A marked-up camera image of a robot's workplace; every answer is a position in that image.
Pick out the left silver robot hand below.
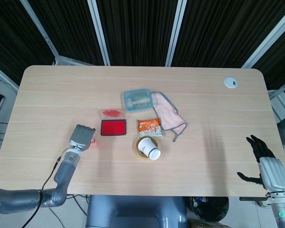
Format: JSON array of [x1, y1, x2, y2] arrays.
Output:
[[68, 124, 96, 152]]

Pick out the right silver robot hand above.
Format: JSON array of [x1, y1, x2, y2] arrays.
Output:
[[237, 134, 285, 191]]

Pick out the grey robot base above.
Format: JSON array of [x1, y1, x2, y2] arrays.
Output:
[[85, 195, 189, 228]]

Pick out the red ink pad, clear lid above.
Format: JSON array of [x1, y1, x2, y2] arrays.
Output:
[[99, 109, 128, 137]]

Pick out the yellow tape roll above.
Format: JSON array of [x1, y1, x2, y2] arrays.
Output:
[[135, 136, 160, 162]]

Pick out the clear container with blue lid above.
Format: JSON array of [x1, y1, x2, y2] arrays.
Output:
[[123, 88, 153, 112]]

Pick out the orange snack packet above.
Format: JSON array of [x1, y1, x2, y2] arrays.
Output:
[[136, 118, 164, 140]]

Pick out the white paper cup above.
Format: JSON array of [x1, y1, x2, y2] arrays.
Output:
[[137, 137, 162, 161]]

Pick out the black trash bin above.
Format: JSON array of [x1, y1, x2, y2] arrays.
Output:
[[187, 196, 229, 224]]

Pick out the pink cloth with grey trim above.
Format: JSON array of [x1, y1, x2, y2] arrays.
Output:
[[151, 91, 189, 143]]

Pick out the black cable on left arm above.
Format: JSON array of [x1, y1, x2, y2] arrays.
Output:
[[26, 154, 64, 228]]

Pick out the white cable grommet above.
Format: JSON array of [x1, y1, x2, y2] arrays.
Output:
[[223, 77, 238, 89]]

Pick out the white partition frame post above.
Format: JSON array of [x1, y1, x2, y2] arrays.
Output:
[[166, 0, 185, 67], [241, 9, 285, 69], [87, 0, 111, 67], [20, 0, 59, 65]]

